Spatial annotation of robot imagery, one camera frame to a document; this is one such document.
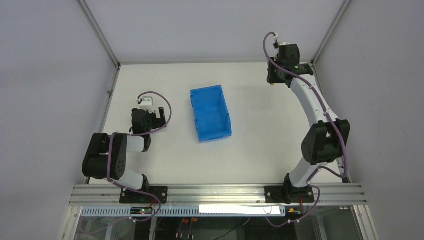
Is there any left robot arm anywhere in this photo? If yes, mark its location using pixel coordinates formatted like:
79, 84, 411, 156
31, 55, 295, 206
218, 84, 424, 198
81, 107, 166, 192

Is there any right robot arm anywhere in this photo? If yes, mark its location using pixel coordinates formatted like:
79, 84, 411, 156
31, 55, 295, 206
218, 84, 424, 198
265, 41, 351, 204

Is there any blue plastic bin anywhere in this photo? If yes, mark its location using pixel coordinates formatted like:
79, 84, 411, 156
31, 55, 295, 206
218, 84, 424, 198
190, 85, 232, 142

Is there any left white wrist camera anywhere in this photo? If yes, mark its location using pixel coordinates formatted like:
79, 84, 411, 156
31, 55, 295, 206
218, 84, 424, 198
137, 96, 156, 114

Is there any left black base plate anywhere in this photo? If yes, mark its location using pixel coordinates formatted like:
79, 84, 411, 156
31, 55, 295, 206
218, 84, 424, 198
119, 186, 169, 204

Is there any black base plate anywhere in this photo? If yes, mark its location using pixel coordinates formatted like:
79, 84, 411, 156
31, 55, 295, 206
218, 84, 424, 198
119, 186, 169, 204
264, 185, 315, 205

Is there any right aluminium frame post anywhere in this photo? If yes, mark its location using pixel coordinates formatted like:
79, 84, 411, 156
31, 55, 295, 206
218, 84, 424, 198
310, 0, 353, 66

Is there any aluminium frame post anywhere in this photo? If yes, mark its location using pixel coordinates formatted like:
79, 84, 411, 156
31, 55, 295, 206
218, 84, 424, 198
310, 0, 353, 66
76, 0, 121, 69

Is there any grey slotted cable duct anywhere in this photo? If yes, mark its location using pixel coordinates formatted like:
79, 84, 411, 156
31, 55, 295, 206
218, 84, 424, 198
81, 205, 286, 218

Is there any left aluminium frame post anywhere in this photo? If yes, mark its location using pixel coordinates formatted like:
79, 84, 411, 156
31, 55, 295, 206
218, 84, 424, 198
76, 0, 121, 69

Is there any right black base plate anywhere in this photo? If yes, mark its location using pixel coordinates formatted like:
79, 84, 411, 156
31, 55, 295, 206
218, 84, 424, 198
264, 185, 315, 205

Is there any aluminium front rail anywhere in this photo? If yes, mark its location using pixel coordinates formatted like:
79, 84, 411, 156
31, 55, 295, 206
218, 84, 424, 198
69, 183, 367, 207

